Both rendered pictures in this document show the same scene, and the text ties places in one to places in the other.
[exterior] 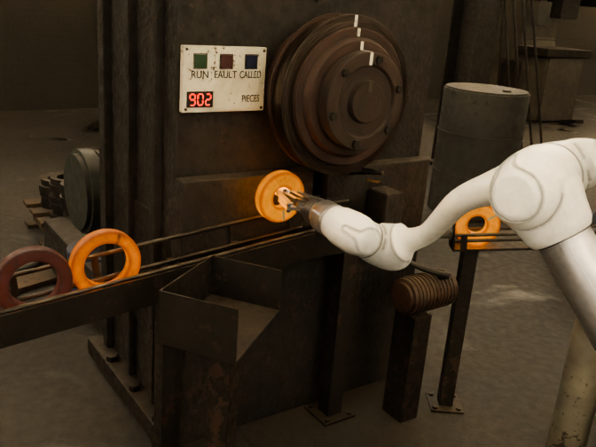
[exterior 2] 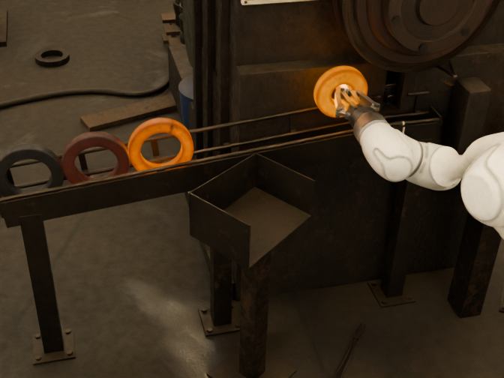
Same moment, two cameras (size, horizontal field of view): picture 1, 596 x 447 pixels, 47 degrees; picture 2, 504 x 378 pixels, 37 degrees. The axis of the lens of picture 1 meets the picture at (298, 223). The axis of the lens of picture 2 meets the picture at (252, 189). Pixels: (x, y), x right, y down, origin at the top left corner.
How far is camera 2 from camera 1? 0.56 m
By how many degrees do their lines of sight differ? 24
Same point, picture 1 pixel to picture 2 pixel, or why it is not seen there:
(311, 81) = not seen: outside the picture
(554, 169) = not seen: outside the picture
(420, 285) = not seen: hidden behind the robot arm
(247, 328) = (272, 232)
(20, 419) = (113, 250)
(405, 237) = (445, 164)
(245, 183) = (307, 74)
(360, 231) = (388, 158)
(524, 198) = (485, 199)
